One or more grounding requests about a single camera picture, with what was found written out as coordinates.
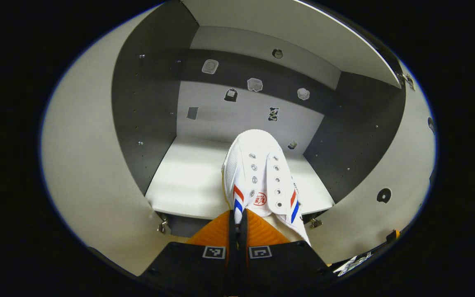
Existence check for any white striped shoe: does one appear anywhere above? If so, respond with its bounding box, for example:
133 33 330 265
222 129 311 247

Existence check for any white cabinet door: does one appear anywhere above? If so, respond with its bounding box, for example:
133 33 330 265
303 62 437 264
41 4 188 277

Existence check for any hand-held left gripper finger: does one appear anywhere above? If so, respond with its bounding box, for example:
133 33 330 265
141 210 238 295
237 208 337 295

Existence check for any white shoe cabinet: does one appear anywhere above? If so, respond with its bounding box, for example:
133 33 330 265
112 0 407 238

